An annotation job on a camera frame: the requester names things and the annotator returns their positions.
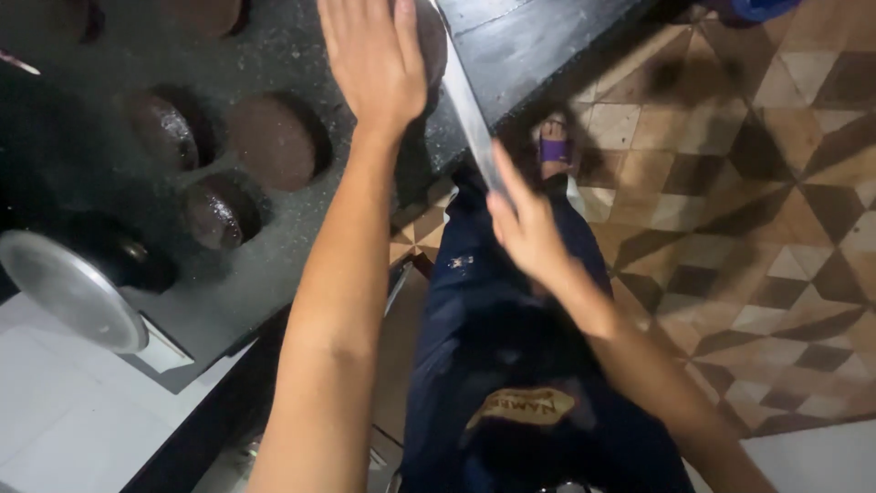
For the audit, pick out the purple sandal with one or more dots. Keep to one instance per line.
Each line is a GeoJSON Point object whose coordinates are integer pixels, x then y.
{"type": "Point", "coordinates": [554, 150]}

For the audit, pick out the round metal pan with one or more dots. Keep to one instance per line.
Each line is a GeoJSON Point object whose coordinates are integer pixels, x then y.
{"type": "Point", "coordinates": [68, 287]}

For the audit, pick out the person's foot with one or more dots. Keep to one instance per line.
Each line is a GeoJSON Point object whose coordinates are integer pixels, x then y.
{"type": "Point", "coordinates": [553, 130]}

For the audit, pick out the pink white utensil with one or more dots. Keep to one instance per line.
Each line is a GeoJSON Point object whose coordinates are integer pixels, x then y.
{"type": "Point", "coordinates": [17, 61]}

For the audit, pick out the blue container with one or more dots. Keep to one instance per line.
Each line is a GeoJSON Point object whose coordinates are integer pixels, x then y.
{"type": "Point", "coordinates": [763, 8]}

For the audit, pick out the person's dark blue clothing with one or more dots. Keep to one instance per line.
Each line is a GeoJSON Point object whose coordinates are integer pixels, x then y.
{"type": "Point", "coordinates": [506, 356]}

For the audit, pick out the white card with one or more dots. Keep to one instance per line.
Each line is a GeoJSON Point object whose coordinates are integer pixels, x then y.
{"type": "Point", "coordinates": [164, 346]}

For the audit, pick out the person's right hand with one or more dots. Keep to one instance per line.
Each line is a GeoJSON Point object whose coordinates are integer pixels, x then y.
{"type": "Point", "coordinates": [530, 233]}

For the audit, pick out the person's left hand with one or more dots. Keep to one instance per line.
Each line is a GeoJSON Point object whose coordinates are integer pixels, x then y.
{"type": "Point", "coordinates": [376, 68]}

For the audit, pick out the round brown cake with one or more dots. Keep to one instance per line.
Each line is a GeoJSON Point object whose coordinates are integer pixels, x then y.
{"type": "Point", "coordinates": [274, 140]}
{"type": "Point", "coordinates": [205, 15]}
{"type": "Point", "coordinates": [217, 213]}
{"type": "Point", "coordinates": [432, 41]}
{"type": "Point", "coordinates": [168, 130]}

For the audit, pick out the long steel knife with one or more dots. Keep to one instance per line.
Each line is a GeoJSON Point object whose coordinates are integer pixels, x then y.
{"type": "Point", "coordinates": [467, 103]}

